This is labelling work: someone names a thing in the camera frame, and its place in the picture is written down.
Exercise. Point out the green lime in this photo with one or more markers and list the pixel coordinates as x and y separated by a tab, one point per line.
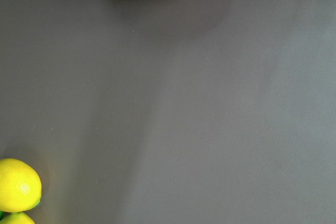
1	214

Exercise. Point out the yellow lemon far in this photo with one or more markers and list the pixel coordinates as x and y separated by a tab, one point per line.
21	186

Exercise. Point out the yellow lemon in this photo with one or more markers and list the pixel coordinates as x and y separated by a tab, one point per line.
21	186
17	218

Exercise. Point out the yellow lemon near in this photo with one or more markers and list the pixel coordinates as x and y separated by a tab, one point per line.
17	218

